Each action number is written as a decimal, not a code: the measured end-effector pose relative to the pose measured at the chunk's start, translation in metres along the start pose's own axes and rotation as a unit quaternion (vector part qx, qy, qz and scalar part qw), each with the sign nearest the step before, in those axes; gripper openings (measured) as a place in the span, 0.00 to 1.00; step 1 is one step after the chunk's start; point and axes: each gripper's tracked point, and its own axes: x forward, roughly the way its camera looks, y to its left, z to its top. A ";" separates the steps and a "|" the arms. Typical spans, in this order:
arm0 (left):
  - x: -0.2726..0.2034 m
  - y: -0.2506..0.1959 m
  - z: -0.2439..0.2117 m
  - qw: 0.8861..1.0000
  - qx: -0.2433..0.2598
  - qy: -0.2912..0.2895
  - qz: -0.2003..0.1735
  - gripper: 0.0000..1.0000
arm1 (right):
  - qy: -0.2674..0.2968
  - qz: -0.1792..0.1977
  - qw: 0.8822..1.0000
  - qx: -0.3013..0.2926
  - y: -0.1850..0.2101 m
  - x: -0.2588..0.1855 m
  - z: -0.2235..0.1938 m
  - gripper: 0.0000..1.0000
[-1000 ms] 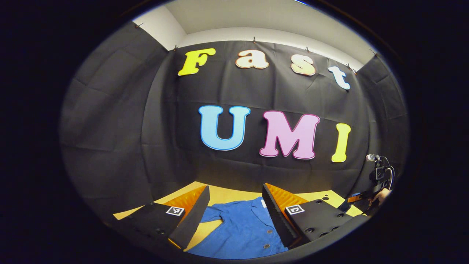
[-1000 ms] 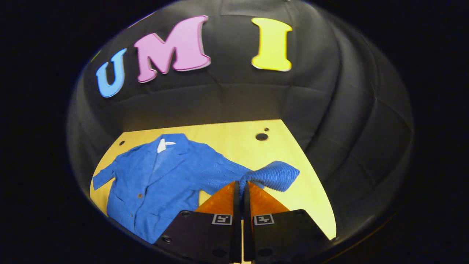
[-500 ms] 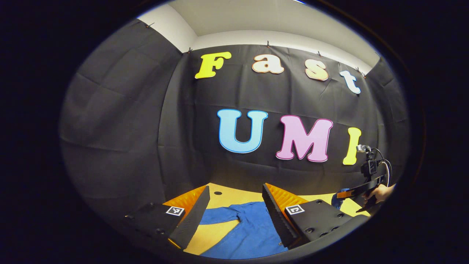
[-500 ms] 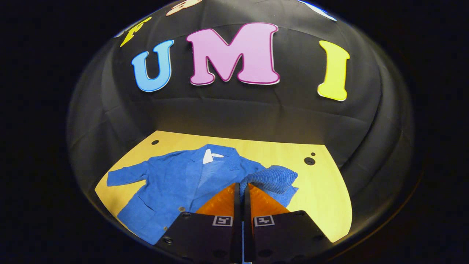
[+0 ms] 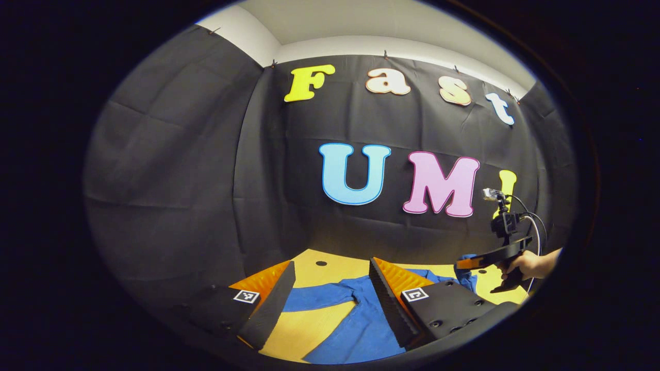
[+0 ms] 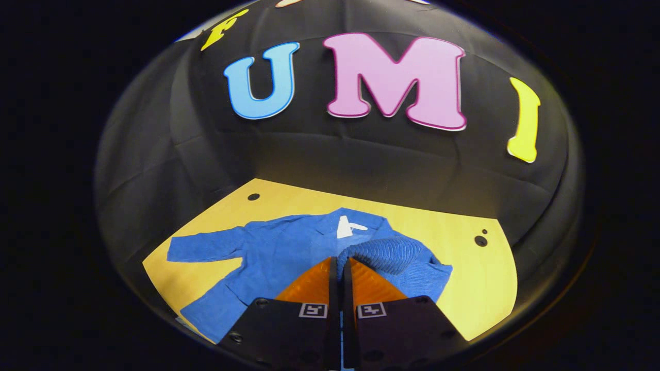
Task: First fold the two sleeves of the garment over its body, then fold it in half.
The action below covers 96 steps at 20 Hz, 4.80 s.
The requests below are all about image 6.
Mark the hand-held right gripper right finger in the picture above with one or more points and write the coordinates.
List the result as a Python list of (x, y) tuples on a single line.
[(347, 293)]

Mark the black backdrop cloth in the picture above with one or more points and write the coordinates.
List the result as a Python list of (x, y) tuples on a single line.
[(361, 154)]

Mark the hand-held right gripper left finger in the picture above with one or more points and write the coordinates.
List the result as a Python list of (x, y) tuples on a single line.
[(333, 293)]

